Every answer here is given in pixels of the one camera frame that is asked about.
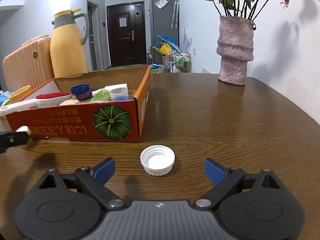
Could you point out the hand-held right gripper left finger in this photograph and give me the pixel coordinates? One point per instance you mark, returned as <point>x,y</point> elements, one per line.
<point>106,170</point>

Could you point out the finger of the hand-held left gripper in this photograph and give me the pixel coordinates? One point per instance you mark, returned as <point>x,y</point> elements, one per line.
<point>13,138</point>

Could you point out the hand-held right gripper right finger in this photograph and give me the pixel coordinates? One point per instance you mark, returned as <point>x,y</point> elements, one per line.
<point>214,171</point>

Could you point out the small white cap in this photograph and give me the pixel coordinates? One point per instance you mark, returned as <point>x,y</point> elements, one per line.
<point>23,129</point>

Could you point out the red and white lint brush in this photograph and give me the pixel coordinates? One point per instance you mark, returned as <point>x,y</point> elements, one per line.
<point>20,106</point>

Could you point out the red cardboard box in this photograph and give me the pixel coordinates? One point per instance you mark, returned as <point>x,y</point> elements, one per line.
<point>62,127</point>

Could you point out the white ridged bottle cap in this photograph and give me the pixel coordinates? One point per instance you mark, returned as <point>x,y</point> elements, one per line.
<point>157,161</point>

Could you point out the green transparent case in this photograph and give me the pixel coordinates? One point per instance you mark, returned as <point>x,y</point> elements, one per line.
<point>100,96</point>

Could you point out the purple scalloped lid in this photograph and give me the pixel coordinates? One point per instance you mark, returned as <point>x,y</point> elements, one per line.
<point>85,96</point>

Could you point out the grey tape roll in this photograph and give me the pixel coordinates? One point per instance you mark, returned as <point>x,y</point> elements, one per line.
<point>118,94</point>

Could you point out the translucent white plastic box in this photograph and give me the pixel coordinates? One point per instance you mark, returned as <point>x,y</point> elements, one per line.
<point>117,86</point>

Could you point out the blue tissue pack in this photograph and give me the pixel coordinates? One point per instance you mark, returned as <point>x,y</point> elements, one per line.
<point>3,96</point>

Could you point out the yellow mug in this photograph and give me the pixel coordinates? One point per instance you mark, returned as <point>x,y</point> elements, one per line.
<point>21,93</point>

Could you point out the orange ribbed suitcase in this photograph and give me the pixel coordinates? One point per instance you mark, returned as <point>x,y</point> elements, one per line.
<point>25,65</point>

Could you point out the yellow thermos jug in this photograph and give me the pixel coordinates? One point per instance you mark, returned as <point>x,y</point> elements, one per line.
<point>67,52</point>

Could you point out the white storage cart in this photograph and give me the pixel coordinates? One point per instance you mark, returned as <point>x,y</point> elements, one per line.
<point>180,61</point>

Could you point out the pink textured vase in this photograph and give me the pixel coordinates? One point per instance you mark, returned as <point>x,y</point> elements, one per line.
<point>235,52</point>

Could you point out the pink bucket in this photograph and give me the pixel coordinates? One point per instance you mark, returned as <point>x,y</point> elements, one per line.
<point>166,60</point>

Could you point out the dark brown entrance door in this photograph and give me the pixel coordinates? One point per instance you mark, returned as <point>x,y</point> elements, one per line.
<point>126,47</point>

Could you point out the grey interior door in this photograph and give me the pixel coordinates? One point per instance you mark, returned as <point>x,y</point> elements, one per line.
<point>93,35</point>

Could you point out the yellow watering can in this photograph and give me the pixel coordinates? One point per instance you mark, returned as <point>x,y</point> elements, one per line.
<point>165,48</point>

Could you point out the blue folding rack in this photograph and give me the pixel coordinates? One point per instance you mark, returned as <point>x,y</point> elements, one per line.
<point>170,40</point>

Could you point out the white door notice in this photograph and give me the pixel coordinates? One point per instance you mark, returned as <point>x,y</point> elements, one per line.
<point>122,22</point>

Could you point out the grey refrigerator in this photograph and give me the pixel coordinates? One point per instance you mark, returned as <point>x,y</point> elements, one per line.
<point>162,22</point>

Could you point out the white folded umbrella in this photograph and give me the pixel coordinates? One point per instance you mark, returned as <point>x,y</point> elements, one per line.
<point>175,11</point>

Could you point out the clear plastic pouch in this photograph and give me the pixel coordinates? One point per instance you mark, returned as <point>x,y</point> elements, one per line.
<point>161,2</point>

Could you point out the white wall heater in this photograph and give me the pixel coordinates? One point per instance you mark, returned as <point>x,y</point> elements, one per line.
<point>210,70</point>

